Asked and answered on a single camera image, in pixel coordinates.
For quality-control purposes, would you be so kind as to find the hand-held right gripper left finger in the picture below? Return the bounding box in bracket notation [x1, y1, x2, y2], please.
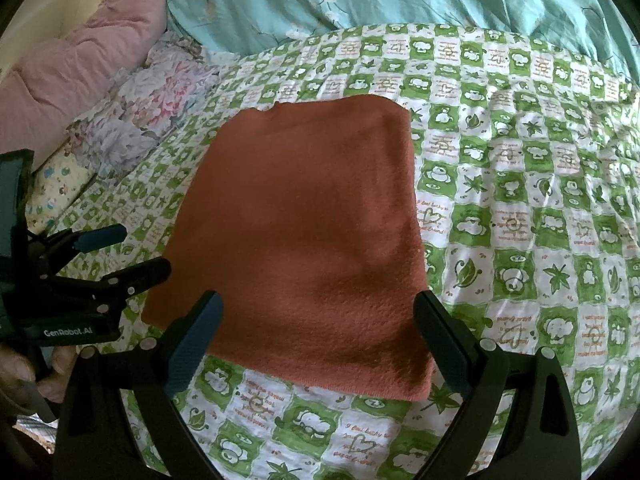
[52, 290, 224, 480]

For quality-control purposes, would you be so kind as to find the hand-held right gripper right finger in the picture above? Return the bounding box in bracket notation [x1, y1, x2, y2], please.
[414, 289, 584, 480]

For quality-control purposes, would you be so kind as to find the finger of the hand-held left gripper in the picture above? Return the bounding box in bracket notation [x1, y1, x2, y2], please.
[44, 257, 174, 312]
[29, 224, 129, 274]

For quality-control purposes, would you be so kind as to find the rust orange knit garment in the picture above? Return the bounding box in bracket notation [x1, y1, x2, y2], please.
[141, 96, 435, 403]

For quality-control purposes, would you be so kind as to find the person's left hand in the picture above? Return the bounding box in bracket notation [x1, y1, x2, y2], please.
[0, 345, 78, 406]

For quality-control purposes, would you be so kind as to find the pale yellow printed pillow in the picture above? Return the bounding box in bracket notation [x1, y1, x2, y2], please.
[25, 152, 97, 233]

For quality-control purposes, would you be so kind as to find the pastel floral pillow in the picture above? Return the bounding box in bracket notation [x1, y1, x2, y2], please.
[67, 30, 226, 181]

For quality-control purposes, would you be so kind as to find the green checked printed bed sheet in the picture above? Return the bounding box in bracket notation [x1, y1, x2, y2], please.
[25, 22, 640, 480]

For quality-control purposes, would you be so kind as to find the pink quilted blanket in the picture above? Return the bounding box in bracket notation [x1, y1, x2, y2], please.
[0, 0, 173, 133]

